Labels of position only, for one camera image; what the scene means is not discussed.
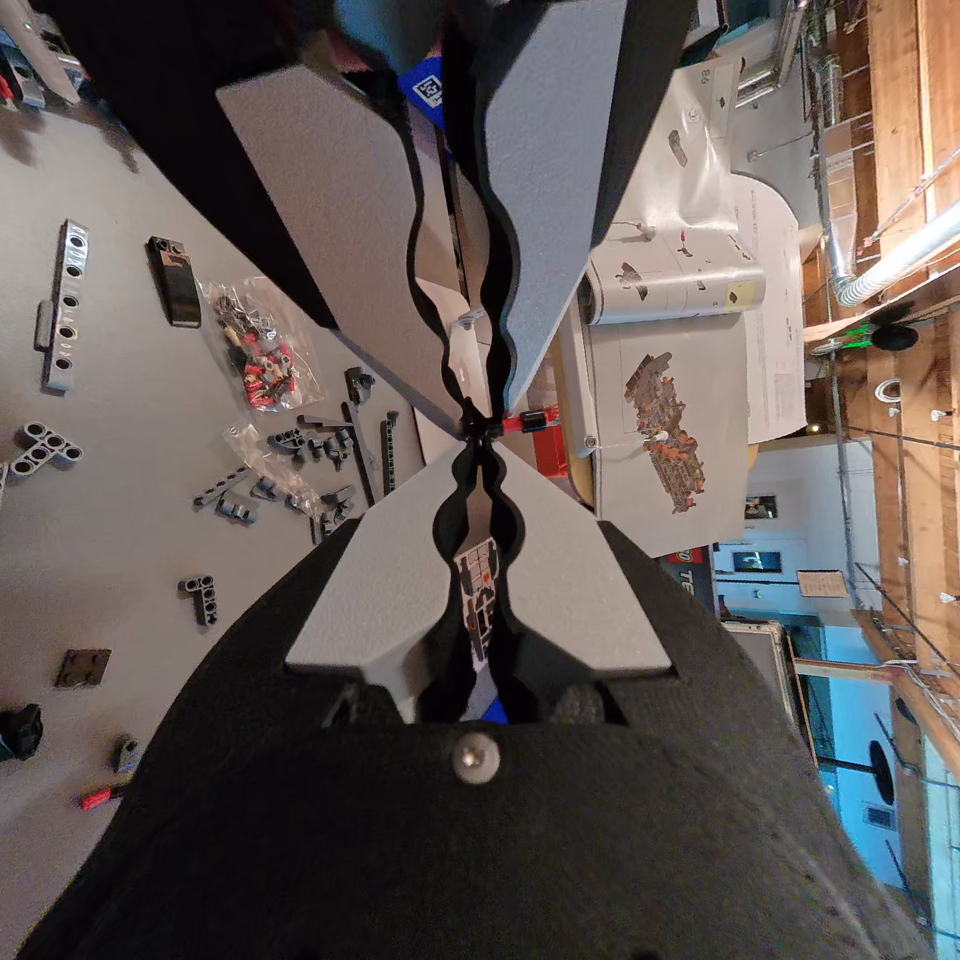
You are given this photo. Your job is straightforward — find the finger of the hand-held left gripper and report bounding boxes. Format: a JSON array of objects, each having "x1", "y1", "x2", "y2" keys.
[
  {"x1": 216, "y1": 62, "x2": 472, "y2": 438},
  {"x1": 463, "y1": 0, "x2": 631, "y2": 423}
]

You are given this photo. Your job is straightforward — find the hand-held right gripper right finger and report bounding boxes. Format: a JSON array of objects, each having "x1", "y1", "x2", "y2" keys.
[{"x1": 483, "y1": 438, "x2": 674, "y2": 721}]

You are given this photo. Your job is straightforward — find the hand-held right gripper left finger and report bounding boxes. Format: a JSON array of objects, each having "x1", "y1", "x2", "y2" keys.
[{"x1": 285, "y1": 441, "x2": 481, "y2": 725}]

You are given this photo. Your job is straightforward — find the black lego plate assembly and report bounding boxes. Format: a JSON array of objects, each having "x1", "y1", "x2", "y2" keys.
[{"x1": 0, "y1": 703, "x2": 44, "y2": 762}]

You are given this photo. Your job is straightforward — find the partly built lego model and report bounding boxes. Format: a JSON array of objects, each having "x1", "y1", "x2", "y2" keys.
[{"x1": 0, "y1": 0, "x2": 85, "y2": 110}]

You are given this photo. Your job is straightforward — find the dark grey lego L beam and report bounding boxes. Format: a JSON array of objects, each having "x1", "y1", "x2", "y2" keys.
[{"x1": 178, "y1": 576, "x2": 221, "y2": 626}]

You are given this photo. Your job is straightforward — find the black sloped lego brick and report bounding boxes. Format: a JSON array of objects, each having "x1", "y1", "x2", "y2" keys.
[{"x1": 146, "y1": 234, "x2": 204, "y2": 330}]

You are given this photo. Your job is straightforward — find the clear bag of lego pieces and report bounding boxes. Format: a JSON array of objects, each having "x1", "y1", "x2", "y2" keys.
[{"x1": 201, "y1": 276, "x2": 325, "y2": 414}]

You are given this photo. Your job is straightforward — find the thin grey lego beam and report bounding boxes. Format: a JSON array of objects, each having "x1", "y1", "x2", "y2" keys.
[{"x1": 193, "y1": 468, "x2": 252, "y2": 511}]

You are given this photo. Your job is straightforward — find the light grey lego brick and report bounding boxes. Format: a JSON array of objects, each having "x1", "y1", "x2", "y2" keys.
[{"x1": 33, "y1": 219, "x2": 91, "y2": 396}]

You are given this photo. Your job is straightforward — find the black flat lego plate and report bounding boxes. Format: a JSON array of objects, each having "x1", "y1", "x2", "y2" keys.
[{"x1": 54, "y1": 647, "x2": 112, "y2": 690}]

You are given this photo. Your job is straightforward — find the sticker sheet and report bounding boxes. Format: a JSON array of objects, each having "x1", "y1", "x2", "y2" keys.
[{"x1": 453, "y1": 536, "x2": 502, "y2": 669}]

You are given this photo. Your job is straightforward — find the dark printed cardboard box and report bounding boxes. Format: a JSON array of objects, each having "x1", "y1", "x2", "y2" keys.
[{"x1": 658, "y1": 545, "x2": 723, "y2": 612}]

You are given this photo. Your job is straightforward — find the blue storage bin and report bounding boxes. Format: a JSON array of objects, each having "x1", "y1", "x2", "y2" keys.
[{"x1": 396, "y1": 60, "x2": 445, "y2": 115}]

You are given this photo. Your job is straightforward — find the red plastic bin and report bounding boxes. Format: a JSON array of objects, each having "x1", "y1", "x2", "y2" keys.
[{"x1": 532, "y1": 423, "x2": 569, "y2": 479}]

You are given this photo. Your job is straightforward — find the cluster of dark grey pieces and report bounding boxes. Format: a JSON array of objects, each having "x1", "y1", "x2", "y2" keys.
[{"x1": 193, "y1": 367, "x2": 402, "y2": 545}]

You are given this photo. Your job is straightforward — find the framed screen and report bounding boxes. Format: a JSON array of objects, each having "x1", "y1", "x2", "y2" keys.
[{"x1": 731, "y1": 622, "x2": 796, "y2": 721}]

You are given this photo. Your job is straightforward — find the torn clear plastic bag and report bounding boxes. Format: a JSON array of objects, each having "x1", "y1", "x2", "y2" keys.
[{"x1": 223, "y1": 420, "x2": 354, "y2": 526}]

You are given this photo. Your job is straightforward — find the white book stand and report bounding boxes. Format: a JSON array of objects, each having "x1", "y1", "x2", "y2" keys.
[{"x1": 412, "y1": 273, "x2": 601, "y2": 500}]

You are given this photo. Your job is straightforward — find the open instruction booklet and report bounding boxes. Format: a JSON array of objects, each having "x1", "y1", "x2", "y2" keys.
[{"x1": 585, "y1": 60, "x2": 807, "y2": 541}]

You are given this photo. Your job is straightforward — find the black floor lamp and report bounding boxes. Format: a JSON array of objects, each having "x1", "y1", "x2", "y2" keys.
[{"x1": 816, "y1": 738, "x2": 899, "y2": 809}]

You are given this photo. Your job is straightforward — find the black round ceiling fixture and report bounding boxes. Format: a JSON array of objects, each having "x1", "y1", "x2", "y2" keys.
[{"x1": 868, "y1": 303, "x2": 922, "y2": 354}]

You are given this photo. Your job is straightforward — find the silver ventilation duct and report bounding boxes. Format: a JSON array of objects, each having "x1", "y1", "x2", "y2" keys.
[{"x1": 821, "y1": 191, "x2": 960, "y2": 310}]

